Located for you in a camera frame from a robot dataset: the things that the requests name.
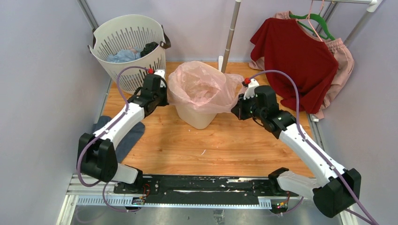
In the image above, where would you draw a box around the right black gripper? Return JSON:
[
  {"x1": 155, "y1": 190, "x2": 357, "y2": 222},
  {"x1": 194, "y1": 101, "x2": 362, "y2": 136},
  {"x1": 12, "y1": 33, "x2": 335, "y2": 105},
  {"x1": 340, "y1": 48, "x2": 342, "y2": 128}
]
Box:
[{"x1": 232, "y1": 92, "x2": 266, "y2": 120}]

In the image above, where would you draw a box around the pink plastic trash bag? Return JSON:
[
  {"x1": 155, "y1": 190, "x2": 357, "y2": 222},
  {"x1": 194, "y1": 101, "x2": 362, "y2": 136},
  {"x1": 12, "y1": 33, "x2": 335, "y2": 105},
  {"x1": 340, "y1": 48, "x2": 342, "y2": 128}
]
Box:
[{"x1": 168, "y1": 61, "x2": 246, "y2": 113}]

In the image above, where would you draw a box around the beige plastic trash bin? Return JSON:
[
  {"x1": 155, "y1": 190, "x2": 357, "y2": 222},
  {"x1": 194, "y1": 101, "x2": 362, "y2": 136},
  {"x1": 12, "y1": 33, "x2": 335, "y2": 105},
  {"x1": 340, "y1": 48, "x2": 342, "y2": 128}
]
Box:
[{"x1": 175, "y1": 105, "x2": 217, "y2": 129}]

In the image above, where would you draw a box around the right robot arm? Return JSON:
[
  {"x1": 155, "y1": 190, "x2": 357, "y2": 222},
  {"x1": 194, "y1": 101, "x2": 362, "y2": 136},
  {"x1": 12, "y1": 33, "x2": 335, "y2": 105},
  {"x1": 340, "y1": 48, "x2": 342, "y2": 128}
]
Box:
[{"x1": 231, "y1": 85, "x2": 361, "y2": 218}]

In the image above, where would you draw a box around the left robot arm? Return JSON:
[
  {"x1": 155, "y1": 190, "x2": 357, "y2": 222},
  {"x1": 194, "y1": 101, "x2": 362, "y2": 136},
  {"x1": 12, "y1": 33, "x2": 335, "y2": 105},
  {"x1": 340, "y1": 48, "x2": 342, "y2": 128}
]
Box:
[{"x1": 77, "y1": 69, "x2": 168, "y2": 194}]

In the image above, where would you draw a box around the black plastic bag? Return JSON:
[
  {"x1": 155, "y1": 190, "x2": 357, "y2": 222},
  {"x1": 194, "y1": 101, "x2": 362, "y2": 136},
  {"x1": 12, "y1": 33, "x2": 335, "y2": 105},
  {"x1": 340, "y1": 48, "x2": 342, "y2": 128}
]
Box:
[{"x1": 140, "y1": 42, "x2": 159, "y2": 58}]

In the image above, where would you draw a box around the grey-blue cloth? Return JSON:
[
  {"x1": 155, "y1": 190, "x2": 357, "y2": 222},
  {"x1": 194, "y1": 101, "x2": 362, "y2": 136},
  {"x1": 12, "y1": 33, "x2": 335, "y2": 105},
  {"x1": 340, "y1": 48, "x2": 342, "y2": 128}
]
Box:
[{"x1": 91, "y1": 116, "x2": 145, "y2": 163}]

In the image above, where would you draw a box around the blue plastic bag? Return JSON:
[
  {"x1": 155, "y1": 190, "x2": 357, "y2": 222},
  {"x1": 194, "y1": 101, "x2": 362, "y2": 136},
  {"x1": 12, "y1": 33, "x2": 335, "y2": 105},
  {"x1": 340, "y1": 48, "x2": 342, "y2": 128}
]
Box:
[{"x1": 106, "y1": 48, "x2": 141, "y2": 63}]

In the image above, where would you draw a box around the white slotted laundry basket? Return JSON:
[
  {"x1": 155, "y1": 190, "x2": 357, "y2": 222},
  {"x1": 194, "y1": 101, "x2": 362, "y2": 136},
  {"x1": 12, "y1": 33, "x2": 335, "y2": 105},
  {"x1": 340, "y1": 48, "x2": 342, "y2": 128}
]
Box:
[{"x1": 89, "y1": 15, "x2": 171, "y2": 94}]

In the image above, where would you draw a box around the clothes rack pole with foot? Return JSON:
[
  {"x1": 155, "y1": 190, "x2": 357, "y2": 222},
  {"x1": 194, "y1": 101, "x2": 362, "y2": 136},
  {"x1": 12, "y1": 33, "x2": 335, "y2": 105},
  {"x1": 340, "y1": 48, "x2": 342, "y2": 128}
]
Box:
[{"x1": 218, "y1": 0, "x2": 241, "y2": 73}]

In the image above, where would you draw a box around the red t-shirt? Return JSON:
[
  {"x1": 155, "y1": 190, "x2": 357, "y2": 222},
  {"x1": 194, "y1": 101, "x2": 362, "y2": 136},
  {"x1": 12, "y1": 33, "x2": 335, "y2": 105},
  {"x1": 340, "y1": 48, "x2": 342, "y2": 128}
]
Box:
[{"x1": 250, "y1": 18, "x2": 338, "y2": 114}]

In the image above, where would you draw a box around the pink garment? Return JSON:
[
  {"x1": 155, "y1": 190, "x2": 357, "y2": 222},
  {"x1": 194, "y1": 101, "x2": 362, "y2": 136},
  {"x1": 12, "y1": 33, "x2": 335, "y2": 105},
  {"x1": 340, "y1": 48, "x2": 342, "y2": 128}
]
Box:
[{"x1": 249, "y1": 11, "x2": 354, "y2": 119}]

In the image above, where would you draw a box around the green clothes hanger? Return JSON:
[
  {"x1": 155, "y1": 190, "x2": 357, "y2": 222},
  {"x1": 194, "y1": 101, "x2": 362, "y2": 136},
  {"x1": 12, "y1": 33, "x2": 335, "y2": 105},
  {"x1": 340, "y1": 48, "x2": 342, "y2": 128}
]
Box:
[{"x1": 289, "y1": 12, "x2": 335, "y2": 41}]

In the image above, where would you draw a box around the pink clothes hanger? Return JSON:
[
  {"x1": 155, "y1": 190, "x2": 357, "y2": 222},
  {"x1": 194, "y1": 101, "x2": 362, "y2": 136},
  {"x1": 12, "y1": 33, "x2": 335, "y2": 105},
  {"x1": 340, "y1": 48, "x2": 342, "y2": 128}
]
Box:
[{"x1": 291, "y1": 0, "x2": 326, "y2": 42}]

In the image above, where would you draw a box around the corner aluminium profile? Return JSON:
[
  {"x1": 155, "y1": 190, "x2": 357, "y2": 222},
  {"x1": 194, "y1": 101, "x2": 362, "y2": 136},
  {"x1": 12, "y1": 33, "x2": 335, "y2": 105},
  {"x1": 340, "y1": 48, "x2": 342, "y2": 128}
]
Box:
[{"x1": 77, "y1": 0, "x2": 99, "y2": 30}]

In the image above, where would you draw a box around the right rack pole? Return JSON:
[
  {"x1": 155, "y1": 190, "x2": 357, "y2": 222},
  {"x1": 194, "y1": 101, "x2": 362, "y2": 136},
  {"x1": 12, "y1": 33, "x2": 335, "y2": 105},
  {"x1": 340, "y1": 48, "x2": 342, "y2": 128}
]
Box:
[{"x1": 312, "y1": 0, "x2": 383, "y2": 46}]

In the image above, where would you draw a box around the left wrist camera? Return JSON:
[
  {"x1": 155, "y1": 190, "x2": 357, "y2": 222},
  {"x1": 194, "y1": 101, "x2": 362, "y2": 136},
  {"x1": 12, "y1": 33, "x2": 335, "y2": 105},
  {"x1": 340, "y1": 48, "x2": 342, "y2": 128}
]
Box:
[{"x1": 148, "y1": 69, "x2": 167, "y2": 88}]

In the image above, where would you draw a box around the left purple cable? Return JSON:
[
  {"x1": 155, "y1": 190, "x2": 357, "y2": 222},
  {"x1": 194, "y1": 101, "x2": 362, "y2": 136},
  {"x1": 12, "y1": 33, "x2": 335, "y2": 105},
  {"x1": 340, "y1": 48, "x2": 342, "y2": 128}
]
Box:
[{"x1": 76, "y1": 66, "x2": 150, "y2": 214}]

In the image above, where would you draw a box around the purple cable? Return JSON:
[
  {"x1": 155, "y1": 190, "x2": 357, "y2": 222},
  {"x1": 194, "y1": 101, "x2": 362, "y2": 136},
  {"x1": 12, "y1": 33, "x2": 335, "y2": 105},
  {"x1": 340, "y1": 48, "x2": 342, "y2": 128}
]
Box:
[
  {"x1": 76, "y1": 66, "x2": 150, "y2": 214},
  {"x1": 248, "y1": 69, "x2": 380, "y2": 225}
]

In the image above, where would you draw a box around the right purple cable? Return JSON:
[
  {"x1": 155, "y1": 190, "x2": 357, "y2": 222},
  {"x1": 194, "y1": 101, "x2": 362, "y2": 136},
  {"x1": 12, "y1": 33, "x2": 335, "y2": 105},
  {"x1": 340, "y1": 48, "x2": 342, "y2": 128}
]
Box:
[{"x1": 248, "y1": 69, "x2": 380, "y2": 225}]

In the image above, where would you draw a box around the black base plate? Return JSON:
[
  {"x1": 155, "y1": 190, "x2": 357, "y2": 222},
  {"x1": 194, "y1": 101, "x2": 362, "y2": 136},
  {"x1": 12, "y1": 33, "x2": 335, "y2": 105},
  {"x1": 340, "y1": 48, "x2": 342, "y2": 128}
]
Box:
[{"x1": 113, "y1": 174, "x2": 297, "y2": 207}]

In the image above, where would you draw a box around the aluminium frame rail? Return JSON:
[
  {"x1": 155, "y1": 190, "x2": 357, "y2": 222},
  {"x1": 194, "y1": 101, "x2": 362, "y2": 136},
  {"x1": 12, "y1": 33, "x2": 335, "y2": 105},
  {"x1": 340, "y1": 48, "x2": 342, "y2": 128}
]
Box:
[{"x1": 56, "y1": 174, "x2": 358, "y2": 225}]

